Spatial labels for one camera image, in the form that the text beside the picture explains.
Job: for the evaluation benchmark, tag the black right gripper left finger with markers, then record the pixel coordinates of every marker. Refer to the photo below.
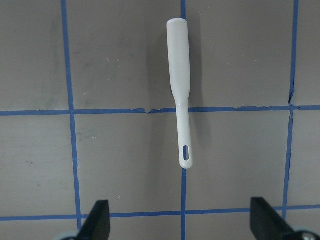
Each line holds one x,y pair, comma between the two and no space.
97,224

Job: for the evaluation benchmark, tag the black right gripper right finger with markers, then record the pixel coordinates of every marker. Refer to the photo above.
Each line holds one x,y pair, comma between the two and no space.
267,224

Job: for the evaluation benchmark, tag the beige hand brush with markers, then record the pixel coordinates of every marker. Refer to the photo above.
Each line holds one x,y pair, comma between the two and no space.
180,82

